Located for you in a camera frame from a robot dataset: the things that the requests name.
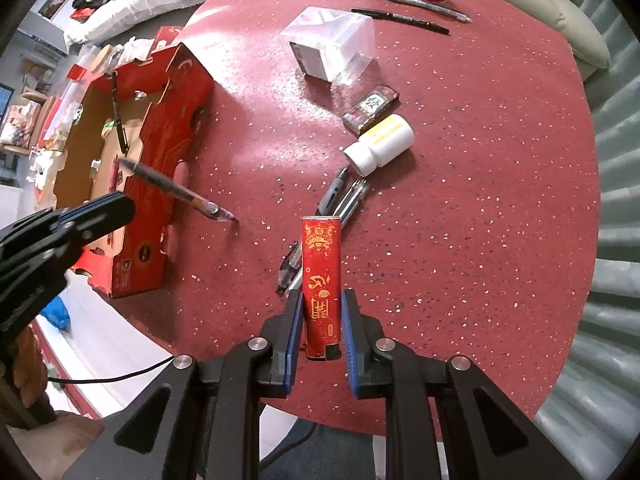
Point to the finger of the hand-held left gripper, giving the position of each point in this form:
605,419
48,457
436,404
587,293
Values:
40,245
107,212

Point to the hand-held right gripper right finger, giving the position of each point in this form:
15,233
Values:
351,347

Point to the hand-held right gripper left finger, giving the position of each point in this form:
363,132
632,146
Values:
291,347

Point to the pink pen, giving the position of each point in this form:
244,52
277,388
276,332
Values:
119,177

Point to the red cardboard box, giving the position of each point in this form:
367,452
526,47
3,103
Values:
145,245

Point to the red gold printed box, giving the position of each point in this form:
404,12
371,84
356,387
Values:
321,285

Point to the clear black gel pen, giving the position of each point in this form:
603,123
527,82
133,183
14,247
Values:
180,191

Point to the black marker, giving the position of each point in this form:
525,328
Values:
119,110

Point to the dark foil packet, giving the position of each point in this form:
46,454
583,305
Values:
371,109

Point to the person's left forearm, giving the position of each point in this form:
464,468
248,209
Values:
55,442

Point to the person's left hand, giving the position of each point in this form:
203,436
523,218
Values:
31,367

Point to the blue plastic bag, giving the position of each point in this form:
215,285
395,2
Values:
57,314

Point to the person's jeans leg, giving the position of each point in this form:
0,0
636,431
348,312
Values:
325,455

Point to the clutter of colourful packets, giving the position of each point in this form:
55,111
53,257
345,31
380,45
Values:
22,125

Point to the white crumpled tissue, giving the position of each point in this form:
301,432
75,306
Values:
136,49

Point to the red gift carton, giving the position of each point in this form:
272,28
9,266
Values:
167,37

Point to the white bottle yellow label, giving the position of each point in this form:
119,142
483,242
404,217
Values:
382,142

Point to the small grey white box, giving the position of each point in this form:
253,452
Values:
315,62

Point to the clear plastic box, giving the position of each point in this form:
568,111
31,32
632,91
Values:
330,30

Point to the slim black pen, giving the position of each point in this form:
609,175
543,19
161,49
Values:
400,17

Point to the silver pen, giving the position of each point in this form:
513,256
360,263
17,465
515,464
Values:
430,6

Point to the grey green cushion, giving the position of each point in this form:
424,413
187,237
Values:
550,15

